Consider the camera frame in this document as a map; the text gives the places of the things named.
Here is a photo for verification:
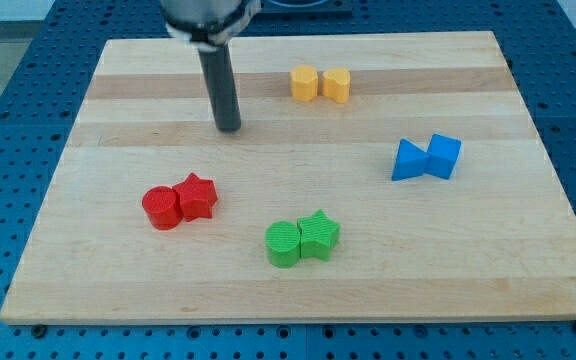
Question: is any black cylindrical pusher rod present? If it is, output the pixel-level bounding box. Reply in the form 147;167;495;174
199;43;242;133

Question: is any yellow hexagon block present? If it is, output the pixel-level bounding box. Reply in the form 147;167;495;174
290;65;319;102

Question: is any yellow heart block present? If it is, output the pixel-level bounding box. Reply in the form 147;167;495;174
322;67;351;104

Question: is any red star block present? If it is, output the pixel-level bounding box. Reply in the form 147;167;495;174
172;173;218;222

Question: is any red cylinder block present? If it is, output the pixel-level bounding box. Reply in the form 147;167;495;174
142;186;183;230

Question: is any green cylinder block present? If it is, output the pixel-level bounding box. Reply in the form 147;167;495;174
265;221;301;268

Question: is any green star block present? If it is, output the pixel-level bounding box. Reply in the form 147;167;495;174
297;209;340;261

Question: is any wooden board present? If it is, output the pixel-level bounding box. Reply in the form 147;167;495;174
0;31;576;325

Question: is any blue triangle block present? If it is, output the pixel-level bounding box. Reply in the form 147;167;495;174
391;139;429;181

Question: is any blue cube block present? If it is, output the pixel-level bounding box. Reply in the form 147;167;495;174
425;134;462;179

